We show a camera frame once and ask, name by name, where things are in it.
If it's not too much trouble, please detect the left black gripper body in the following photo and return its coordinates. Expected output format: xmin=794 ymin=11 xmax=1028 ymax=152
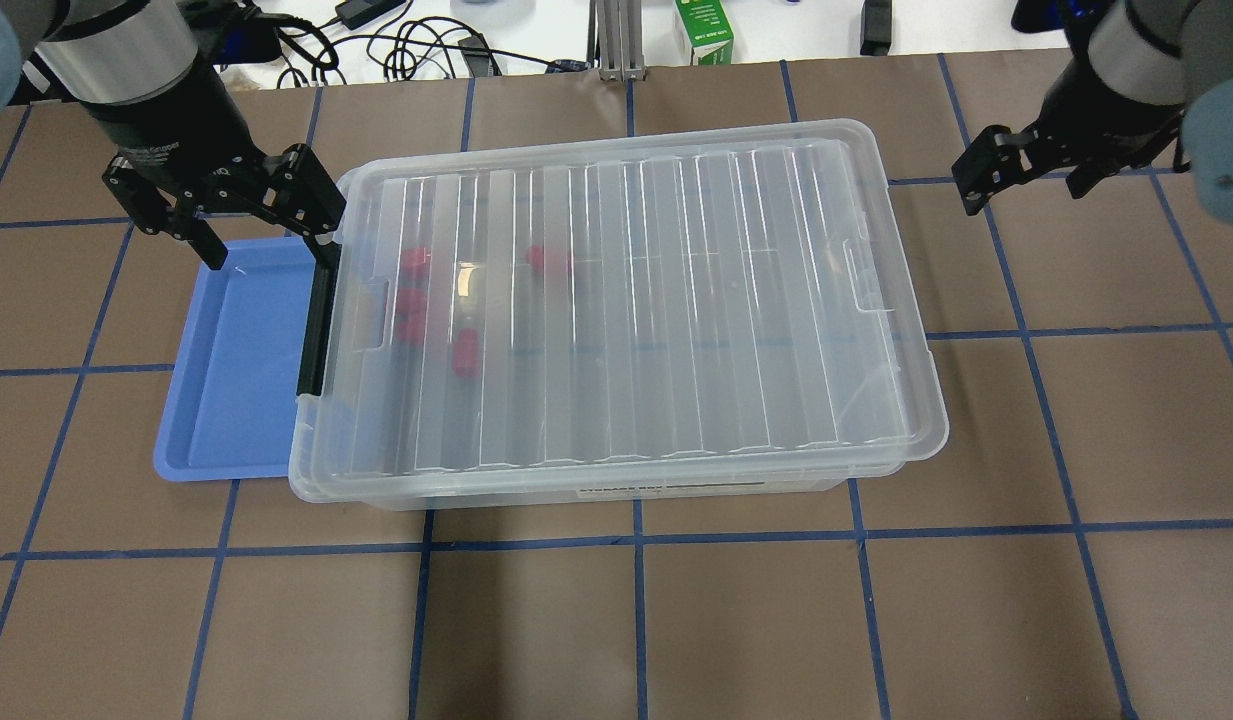
xmin=81 ymin=26 xmax=269 ymax=211

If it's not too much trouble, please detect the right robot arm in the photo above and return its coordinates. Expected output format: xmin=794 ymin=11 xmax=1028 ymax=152
xmin=951 ymin=1 xmax=1233 ymax=226

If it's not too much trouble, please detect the clear plastic box lid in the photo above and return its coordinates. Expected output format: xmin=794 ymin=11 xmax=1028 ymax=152
xmin=292 ymin=120 xmax=949 ymax=475

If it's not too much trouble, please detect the aluminium frame post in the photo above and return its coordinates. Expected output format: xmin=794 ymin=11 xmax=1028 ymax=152
xmin=587 ymin=0 xmax=645 ymax=83

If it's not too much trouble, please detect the black power adapter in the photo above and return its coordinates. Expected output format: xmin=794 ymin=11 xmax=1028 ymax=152
xmin=334 ymin=0 xmax=409 ymax=30

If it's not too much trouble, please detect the black box latch handle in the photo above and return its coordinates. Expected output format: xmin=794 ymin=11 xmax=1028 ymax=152
xmin=296 ymin=243 xmax=342 ymax=396

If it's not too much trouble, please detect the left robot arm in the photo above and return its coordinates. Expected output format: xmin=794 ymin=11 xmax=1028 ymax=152
xmin=0 ymin=1 xmax=346 ymax=272

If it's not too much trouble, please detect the red block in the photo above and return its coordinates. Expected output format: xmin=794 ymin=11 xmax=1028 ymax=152
xmin=393 ymin=286 xmax=428 ymax=346
xmin=525 ymin=243 xmax=575 ymax=279
xmin=398 ymin=247 xmax=433 ymax=284
xmin=451 ymin=327 xmax=482 ymax=378

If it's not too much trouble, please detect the clear plastic storage box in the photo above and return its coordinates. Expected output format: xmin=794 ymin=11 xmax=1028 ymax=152
xmin=286 ymin=423 xmax=907 ymax=510

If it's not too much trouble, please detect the blue plastic tray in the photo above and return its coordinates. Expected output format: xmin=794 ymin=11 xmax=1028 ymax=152
xmin=153 ymin=237 xmax=314 ymax=483

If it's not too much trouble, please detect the green white carton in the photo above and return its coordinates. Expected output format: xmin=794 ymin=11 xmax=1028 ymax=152
xmin=672 ymin=0 xmax=736 ymax=67

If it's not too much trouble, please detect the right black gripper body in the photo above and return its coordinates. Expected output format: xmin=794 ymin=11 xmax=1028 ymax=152
xmin=1015 ymin=1 xmax=1186 ymax=198

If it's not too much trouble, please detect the red block in box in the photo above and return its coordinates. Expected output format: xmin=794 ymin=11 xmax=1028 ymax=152
xmin=398 ymin=247 xmax=433 ymax=284
xmin=393 ymin=286 xmax=428 ymax=346
xmin=525 ymin=243 xmax=575 ymax=279

